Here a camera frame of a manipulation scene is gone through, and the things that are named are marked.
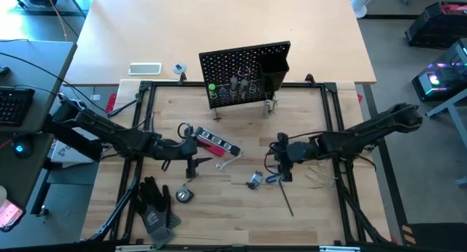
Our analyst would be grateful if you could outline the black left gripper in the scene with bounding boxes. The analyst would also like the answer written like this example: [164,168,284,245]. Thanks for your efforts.
[171,137,213,179]

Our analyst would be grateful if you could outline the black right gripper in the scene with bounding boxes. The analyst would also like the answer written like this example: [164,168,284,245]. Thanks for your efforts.
[273,132,297,183]

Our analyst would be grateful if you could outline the blue T-handle hex key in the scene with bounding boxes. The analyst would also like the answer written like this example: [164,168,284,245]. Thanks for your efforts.
[265,173,295,217]

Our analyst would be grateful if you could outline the black tape measure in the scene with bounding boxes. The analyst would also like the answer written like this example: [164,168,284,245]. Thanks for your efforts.
[175,175,200,205]

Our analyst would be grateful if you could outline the black torpedo level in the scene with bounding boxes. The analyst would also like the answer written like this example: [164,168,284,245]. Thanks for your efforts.
[195,126,242,156]

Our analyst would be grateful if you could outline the black grey work glove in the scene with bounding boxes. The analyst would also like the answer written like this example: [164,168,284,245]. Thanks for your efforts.
[133,176,182,250]

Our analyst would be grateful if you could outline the metal screwdriver holder rack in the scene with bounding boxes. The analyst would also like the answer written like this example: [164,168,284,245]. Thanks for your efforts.
[209,80,263,100]

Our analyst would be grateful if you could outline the black pegboard bin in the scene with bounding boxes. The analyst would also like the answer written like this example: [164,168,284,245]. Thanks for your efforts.
[258,53,290,94]

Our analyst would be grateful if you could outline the red plastic tag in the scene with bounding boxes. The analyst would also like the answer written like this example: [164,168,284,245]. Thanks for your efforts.
[105,93,117,114]

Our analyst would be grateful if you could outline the black metal pegboard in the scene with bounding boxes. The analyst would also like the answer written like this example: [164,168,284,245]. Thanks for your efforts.
[198,40,292,122]

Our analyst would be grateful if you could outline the white rectangular tray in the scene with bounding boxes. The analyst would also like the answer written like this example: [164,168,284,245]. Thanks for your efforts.
[128,62,163,76]

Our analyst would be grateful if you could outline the white printed box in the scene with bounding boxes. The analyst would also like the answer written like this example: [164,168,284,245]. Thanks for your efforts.
[50,140,105,164]

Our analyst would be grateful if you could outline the light wood desk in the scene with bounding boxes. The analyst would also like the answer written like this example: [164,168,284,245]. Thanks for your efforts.
[64,0,377,88]

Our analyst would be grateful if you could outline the RGB lit computer case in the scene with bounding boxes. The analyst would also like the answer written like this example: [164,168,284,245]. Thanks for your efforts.
[411,38,467,102]

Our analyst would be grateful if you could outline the white fan base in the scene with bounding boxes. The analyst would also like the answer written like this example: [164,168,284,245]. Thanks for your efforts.
[350,0,383,19]

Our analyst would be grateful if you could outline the black computer mouse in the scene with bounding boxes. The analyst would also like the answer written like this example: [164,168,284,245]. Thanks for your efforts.
[10,139,34,160]

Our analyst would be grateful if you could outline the grey metal table leg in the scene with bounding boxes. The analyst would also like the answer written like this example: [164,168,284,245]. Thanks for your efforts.
[425,90,467,187]

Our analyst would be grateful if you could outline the black smartphone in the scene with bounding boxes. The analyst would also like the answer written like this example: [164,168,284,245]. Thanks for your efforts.
[0,199,26,233]

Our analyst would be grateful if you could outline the black keyboard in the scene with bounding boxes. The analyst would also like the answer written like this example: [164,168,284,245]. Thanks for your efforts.
[0,86,36,128]

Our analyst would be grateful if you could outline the grey desk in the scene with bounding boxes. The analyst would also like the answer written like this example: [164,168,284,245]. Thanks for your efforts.
[0,39,78,213]

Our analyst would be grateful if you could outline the black red equipment case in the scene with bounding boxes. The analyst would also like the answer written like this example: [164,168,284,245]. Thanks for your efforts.
[404,1,467,48]

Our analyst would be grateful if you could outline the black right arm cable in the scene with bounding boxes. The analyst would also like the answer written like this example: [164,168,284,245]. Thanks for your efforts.
[264,131,329,176]

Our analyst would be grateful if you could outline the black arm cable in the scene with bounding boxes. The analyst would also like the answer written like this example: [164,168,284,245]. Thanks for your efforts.
[177,122,193,140]
[264,131,329,176]

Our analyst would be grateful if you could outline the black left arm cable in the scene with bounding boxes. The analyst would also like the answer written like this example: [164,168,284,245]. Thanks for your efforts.
[177,122,193,140]

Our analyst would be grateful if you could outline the black upright post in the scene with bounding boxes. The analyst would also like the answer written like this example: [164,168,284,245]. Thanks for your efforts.
[41,114,104,162]

